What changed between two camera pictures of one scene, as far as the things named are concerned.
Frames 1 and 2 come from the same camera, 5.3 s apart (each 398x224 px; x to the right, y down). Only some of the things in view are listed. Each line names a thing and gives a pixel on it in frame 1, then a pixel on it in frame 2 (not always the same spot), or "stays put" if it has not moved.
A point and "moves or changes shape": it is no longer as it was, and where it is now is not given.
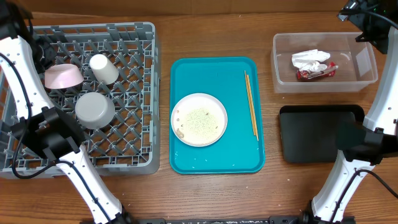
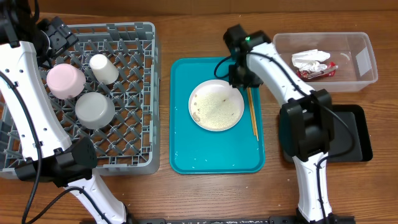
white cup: x=103 y=69 stays put
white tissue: x=309 y=60 stays put
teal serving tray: x=237 y=82 stays put
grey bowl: x=94 y=111 stays put
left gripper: x=51 y=53 → x=61 y=35
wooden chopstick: x=250 y=108 stays put
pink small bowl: x=61 y=76 moves or changes shape
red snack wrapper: x=328 y=72 stays put
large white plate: x=199 y=119 → x=216 y=106
